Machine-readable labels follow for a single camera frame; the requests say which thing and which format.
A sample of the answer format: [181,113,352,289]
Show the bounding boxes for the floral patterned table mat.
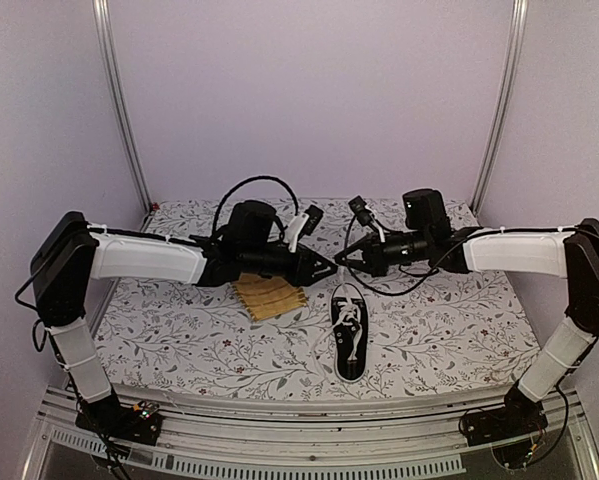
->
[76,198,546,402]

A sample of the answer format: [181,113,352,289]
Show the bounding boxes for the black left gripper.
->
[242,244,339,288]

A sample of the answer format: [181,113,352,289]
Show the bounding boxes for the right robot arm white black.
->
[335,188,599,436]

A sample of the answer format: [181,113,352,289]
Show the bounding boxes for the woven bamboo tray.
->
[232,273,308,322]

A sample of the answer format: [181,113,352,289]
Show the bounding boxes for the right aluminium frame post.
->
[470,0,529,217]

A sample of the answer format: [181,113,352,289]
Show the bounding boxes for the aluminium frame post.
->
[470,0,529,217]
[92,0,152,213]

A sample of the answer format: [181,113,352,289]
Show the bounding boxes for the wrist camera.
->
[348,196,385,243]
[284,205,324,253]

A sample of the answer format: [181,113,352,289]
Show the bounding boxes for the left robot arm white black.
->
[23,200,337,434]

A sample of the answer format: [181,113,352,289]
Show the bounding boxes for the right black camera cable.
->
[346,219,460,296]

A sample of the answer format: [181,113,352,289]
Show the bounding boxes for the left black camera cable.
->
[213,174,300,246]

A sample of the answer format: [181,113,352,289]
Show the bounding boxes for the black camera cable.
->
[213,174,300,246]
[346,219,460,296]

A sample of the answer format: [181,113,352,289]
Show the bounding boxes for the black white canvas sneaker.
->
[310,270,369,383]

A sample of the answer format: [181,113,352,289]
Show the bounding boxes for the front aluminium rail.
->
[21,387,599,480]

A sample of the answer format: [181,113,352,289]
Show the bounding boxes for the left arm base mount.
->
[75,401,164,446]

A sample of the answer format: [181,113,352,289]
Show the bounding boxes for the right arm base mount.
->
[458,404,548,446]

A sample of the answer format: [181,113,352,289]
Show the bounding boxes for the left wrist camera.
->
[284,205,324,253]

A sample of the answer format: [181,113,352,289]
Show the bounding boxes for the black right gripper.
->
[335,230,431,278]

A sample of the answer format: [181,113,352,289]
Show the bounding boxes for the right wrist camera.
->
[348,196,385,243]

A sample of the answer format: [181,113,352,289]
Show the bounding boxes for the left aluminium frame post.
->
[92,0,152,213]

